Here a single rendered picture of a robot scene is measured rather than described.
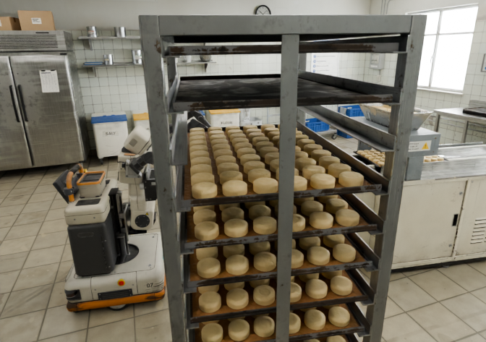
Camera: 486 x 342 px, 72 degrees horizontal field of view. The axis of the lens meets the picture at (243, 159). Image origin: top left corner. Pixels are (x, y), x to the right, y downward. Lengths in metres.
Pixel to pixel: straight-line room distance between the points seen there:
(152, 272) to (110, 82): 4.34
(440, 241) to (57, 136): 4.96
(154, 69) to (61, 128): 5.07
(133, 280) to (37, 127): 3.55
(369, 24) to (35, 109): 5.26
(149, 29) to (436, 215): 2.72
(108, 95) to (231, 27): 5.87
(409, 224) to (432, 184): 0.35
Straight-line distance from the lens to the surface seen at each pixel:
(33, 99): 5.60
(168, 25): 0.57
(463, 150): 3.63
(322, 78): 1.01
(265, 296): 0.81
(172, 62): 1.18
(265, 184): 0.67
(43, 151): 5.74
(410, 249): 3.05
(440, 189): 2.94
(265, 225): 0.71
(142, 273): 2.60
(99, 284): 2.65
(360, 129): 0.81
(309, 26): 0.60
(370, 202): 2.88
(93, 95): 6.41
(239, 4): 6.73
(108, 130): 5.83
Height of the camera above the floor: 1.77
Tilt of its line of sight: 18 degrees down
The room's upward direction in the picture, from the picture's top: 1 degrees counter-clockwise
